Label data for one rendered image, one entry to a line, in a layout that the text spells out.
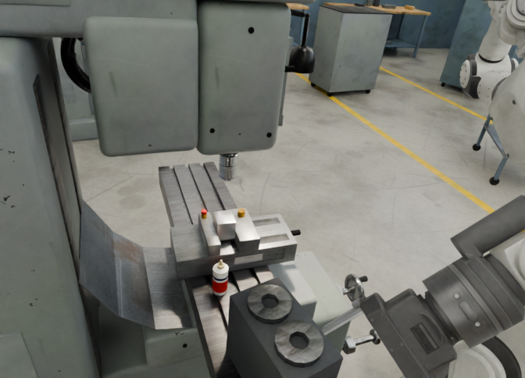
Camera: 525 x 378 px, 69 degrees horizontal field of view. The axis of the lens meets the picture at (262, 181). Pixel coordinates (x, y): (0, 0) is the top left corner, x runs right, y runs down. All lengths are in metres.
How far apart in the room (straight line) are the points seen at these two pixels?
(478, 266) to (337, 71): 5.01
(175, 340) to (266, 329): 0.39
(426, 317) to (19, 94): 0.60
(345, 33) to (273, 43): 4.56
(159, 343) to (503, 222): 0.85
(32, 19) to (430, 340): 0.71
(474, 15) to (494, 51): 5.64
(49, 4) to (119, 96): 0.17
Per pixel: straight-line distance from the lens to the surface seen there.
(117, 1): 0.71
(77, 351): 0.97
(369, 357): 2.19
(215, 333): 0.99
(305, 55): 1.02
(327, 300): 1.37
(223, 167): 0.96
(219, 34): 0.75
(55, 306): 0.87
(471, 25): 6.89
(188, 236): 1.13
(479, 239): 0.51
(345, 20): 5.29
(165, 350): 1.13
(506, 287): 0.50
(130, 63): 0.72
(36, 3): 0.71
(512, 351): 0.99
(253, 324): 0.77
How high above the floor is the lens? 1.72
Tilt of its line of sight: 32 degrees down
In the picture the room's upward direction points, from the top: 6 degrees clockwise
